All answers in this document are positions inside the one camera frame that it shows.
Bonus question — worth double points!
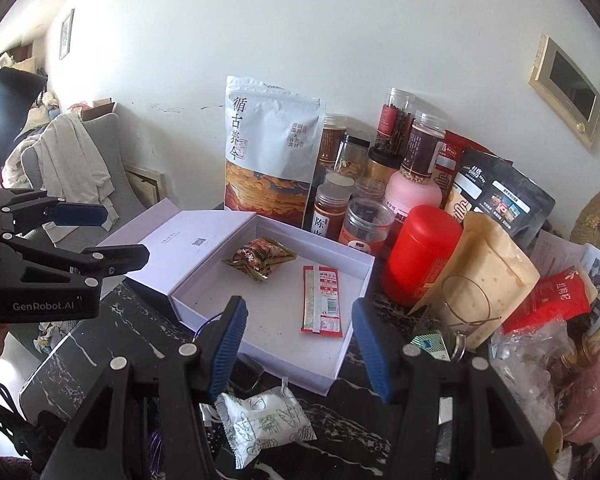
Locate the large white standing pouch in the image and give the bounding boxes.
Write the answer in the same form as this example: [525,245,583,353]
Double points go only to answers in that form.
[223,76,327,228]

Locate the wide clear jar orange label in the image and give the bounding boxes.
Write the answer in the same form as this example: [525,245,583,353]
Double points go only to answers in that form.
[339,197,393,256]

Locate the tall clear jar of beans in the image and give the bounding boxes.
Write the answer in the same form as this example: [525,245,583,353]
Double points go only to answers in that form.
[402,110,448,181]

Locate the green white small packet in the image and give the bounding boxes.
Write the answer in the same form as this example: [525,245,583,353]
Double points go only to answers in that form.
[411,332,453,363]

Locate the white printed packet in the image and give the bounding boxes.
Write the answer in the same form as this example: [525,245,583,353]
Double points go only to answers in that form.
[215,377,317,471]

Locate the kraft paper bag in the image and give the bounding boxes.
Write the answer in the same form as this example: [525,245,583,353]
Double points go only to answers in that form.
[407,211,541,351]

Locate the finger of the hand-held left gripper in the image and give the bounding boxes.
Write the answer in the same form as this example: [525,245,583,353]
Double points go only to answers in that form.
[0,242,151,288]
[0,189,108,233]

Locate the cardboard box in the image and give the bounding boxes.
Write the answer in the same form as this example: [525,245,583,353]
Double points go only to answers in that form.
[82,101,117,122]

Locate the red plastic canister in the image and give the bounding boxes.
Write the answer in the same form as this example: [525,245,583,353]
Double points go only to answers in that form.
[381,205,463,308]

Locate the red snack bag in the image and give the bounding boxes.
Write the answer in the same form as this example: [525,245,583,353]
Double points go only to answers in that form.
[502,266,598,336]

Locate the clear lid plastic jar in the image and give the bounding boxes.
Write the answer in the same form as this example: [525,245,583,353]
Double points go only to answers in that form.
[324,172,356,191]

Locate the leaning picture frame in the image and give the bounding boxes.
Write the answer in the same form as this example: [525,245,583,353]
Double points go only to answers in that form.
[127,164,166,208]

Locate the white gift box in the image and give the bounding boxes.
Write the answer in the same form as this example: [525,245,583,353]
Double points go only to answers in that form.
[96,197,377,396]

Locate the red foil pouch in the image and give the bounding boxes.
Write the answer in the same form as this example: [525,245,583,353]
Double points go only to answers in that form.
[432,130,498,211]

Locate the wall picture frame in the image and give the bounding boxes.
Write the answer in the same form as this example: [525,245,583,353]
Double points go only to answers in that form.
[59,8,75,61]

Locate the clear jar brown label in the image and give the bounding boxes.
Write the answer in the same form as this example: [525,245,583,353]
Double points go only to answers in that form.
[317,114,349,171]

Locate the crumpled white tissue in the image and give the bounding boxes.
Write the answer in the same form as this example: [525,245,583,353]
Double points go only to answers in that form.
[32,317,76,353]

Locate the clear plastic bag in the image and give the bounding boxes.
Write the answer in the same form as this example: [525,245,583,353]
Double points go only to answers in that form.
[490,320,581,441]

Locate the black lid amber jar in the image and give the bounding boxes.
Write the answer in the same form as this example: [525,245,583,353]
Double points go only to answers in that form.
[367,147,403,186]

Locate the woven straw hat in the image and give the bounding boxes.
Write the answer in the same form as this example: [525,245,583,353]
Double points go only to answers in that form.
[570,182,600,246]

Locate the empty clear plastic jar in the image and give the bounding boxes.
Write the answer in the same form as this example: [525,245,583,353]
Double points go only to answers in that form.
[352,176,387,203]

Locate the tall clear jar red label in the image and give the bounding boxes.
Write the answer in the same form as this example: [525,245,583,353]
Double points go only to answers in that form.
[374,88,416,153]

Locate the glass mug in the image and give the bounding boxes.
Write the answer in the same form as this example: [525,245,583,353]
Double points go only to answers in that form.
[422,275,506,361]

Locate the pink lid jar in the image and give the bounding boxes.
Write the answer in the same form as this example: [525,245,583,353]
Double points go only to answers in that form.
[384,170,443,241]

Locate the white clothes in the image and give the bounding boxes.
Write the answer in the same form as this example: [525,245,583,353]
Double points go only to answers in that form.
[5,112,121,221]

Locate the red striped sachet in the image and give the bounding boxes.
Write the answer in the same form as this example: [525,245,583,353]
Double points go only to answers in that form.
[300,265,345,338]

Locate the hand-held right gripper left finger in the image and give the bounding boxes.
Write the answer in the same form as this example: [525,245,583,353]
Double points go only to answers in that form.
[40,296,246,480]

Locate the grey quilted chair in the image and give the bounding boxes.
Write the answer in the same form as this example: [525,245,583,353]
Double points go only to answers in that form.
[20,112,146,231]

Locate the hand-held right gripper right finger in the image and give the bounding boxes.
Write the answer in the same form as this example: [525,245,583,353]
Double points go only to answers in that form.
[351,297,561,480]

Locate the pink plastic bag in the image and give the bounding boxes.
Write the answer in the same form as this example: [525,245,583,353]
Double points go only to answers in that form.
[560,340,600,441]

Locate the wall intercom panel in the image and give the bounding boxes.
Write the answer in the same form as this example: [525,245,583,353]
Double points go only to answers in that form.
[528,35,600,148]

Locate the clear jar of orange peel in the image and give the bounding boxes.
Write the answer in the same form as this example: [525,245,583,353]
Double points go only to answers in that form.
[311,184,353,241]

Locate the black oats pouch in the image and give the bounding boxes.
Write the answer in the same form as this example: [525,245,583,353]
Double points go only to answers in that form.
[450,147,556,253]

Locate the black lid jar dried slices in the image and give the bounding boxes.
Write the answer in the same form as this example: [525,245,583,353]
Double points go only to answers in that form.
[335,134,371,178]

